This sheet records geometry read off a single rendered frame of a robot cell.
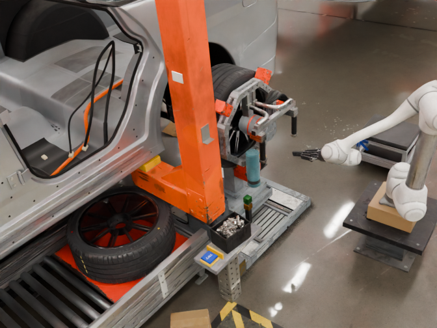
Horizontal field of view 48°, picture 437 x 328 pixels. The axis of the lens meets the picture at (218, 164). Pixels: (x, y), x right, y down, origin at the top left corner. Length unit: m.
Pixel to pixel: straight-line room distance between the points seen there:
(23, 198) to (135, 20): 1.11
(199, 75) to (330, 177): 1.95
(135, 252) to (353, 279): 1.40
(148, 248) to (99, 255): 0.28
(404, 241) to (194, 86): 1.61
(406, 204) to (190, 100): 1.36
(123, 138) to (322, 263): 1.54
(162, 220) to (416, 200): 1.48
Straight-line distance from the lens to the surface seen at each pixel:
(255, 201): 3.61
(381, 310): 3.21
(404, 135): 4.03
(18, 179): 2.61
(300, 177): 4.06
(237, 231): 2.80
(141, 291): 2.86
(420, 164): 2.84
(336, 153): 2.75
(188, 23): 2.28
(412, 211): 2.95
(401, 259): 3.45
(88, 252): 2.97
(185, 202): 2.96
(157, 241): 2.93
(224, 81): 3.00
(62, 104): 3.46
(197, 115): 2.48
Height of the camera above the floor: 2.53
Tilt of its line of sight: 37 degrees down
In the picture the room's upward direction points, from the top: 6 degrees counter-clockwise
